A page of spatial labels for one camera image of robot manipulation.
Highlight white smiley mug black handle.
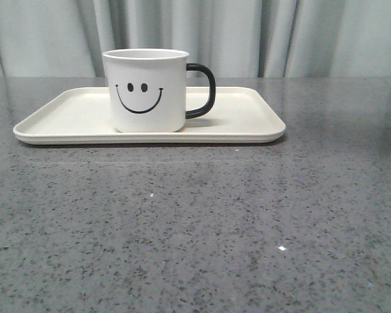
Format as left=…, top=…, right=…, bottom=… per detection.
left=103, top=48, right=216, bottom=132

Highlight cream rectangular plastic tray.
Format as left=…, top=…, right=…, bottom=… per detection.
left=13, top=87, right=286, bottom=145

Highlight pale grey-green curtain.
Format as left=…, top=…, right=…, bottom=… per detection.
left=0, top=1, right=391, bottom=78

